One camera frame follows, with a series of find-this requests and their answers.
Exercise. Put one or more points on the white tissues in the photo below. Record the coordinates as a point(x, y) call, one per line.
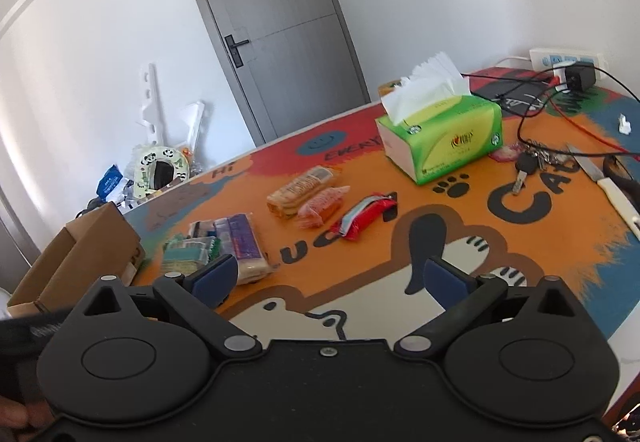
point(425, 87)

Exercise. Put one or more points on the blue plastic bag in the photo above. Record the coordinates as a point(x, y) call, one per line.
point(110, 182)

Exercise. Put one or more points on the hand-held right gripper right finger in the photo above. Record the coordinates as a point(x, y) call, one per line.
point(446, 283)

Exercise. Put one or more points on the white power strip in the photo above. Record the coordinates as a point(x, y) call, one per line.
point(565, 56)

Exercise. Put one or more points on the metal key bunch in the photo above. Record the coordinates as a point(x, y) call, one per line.
point(547, 155)

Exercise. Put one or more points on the small white plastic piece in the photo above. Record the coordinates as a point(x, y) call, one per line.
point(624, 124)

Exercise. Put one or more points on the short white foam piece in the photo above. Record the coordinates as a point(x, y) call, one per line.
point(192, 125)

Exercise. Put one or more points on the white plug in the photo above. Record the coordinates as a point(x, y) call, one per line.
point(559, 78)

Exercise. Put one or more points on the red snack packet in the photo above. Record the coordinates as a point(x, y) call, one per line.
point(367, 217)

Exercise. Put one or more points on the green tissue box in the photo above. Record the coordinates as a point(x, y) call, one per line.
point(445, 142)

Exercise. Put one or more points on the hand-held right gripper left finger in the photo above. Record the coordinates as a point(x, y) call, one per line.
point(215, 281)

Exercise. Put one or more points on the pink snack packet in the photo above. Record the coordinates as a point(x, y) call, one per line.
point(322, 208)

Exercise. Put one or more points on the dark brown object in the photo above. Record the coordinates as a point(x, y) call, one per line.
point(622, 177)

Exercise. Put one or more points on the black car key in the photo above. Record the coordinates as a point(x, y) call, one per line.
point(525, 170)

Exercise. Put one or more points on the pink small packet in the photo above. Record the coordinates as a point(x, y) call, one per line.
point(504, 154)

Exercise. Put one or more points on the grey door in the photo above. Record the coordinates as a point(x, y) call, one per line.
point(280, 22)

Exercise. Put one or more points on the orange cracker packet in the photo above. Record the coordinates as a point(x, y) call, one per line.
point(300, 189)

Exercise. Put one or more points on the black charger adapter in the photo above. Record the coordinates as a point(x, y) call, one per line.
point(580, 76)

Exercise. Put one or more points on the yellow tape roll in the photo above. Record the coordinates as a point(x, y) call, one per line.
point(389, 88)

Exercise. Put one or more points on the cardboard box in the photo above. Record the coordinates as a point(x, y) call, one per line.
point(95, 242)

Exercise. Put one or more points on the bright green snack packet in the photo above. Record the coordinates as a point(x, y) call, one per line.
point(187, 256)

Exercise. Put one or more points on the person's left hand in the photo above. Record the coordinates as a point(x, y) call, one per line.
point(12, 414)

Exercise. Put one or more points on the colourful cartoon table mat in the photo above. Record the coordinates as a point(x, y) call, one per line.
point(500, 242)

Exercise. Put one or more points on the small clear snack packet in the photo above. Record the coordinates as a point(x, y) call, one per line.
point(207, 228)

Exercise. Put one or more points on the purple label snack bag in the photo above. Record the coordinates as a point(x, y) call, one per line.
point(246, 247)

